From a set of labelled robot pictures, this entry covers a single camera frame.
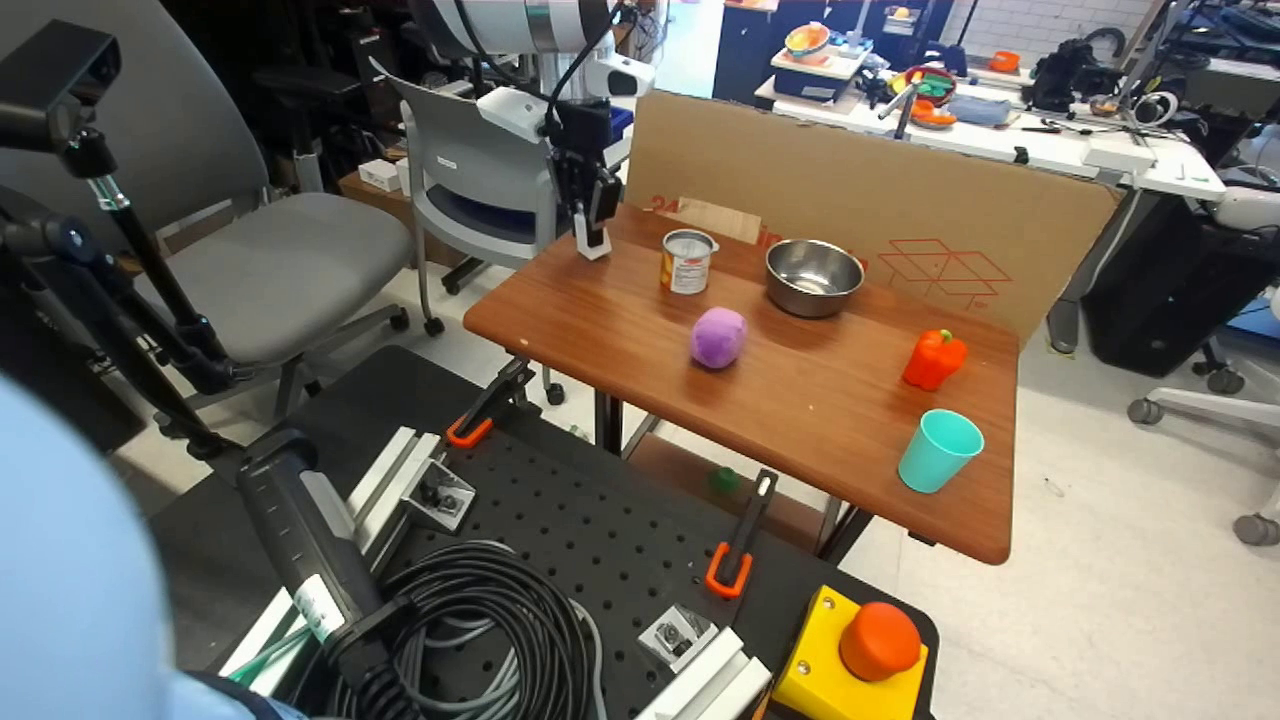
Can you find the black wheeled device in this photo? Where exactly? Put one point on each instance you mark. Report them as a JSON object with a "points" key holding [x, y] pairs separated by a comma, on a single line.
{"points": [[1067, 73]]}

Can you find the black camera on tripod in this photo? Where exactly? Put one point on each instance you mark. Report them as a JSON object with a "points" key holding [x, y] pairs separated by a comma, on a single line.
{"points": [[60, 73]]}

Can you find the tray with orange toy food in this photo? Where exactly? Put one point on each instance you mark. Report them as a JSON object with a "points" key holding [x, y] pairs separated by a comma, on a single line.
{"points": [[812, 50]]}

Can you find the brown cardboard panel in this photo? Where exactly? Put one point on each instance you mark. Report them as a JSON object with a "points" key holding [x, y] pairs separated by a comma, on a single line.
{"points": [[824, 184]]}

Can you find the dark grey fabric chair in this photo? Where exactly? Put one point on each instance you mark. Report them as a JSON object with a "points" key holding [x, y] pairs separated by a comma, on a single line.
{"points": [[266, 265]]}

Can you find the teal plastic cup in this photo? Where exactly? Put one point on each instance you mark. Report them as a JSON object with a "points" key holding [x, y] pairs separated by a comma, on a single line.
{"points": [[936, 455]]}

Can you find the purple ball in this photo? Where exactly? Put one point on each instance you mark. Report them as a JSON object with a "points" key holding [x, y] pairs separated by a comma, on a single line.
{"points": [[716, 338]]}

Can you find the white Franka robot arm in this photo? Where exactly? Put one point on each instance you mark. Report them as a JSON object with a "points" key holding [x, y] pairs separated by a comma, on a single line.
{"points": [[514, 23]]}

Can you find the yellow emergency stop box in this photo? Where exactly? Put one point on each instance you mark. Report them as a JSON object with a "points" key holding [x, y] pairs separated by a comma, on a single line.
{"points": [[855, 652]]}

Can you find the pile of colourful toy food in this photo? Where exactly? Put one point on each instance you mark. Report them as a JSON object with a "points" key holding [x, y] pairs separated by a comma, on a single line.
{"points": [[930, 98]]}

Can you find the black perforated breadboard base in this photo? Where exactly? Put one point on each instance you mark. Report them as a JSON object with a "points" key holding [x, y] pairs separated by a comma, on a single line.
{"points": [[601, 532]]}

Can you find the black waste bin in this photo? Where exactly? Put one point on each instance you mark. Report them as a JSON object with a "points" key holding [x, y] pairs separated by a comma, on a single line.
{"points": [[1165, 286]]}

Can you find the steel bowl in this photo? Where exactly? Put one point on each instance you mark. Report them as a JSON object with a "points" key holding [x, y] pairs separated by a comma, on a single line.
{"points": [[812, 279]]}

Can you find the black power box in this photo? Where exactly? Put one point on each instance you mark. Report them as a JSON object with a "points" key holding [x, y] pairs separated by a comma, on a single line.
{"points": [[313, 532]]}

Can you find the pale blue rounded object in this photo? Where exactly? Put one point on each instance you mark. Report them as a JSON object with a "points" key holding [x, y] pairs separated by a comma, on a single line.
{"points": [[67, 572]]}

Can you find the white aluminium rail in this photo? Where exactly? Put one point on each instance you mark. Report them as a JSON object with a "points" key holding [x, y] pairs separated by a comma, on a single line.
{"points": [[397, 481], [281, 636], [707, 677]]}

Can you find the open tin can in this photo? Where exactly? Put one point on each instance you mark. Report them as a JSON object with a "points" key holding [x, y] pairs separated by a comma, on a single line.
{"points": [[688, 262]]}

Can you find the grey office chair base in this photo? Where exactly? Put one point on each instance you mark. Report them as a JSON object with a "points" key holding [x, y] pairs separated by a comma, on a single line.
{"points": [[1206, 400]]}

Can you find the orange toy bell pepper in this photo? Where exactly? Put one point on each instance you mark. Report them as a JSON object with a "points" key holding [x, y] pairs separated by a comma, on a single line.
{"points": [[934, 358]]}

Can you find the black table leg frame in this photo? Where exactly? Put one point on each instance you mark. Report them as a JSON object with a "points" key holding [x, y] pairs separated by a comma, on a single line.
{"points": [[610, 420]]}

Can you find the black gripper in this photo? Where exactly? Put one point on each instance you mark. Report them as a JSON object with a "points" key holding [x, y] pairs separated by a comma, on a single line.
{"points": [[587, 142]]}

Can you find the light grey plastic chair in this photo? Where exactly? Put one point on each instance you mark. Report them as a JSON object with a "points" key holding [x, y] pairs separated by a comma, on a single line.
{"points": [[467, 167]]}

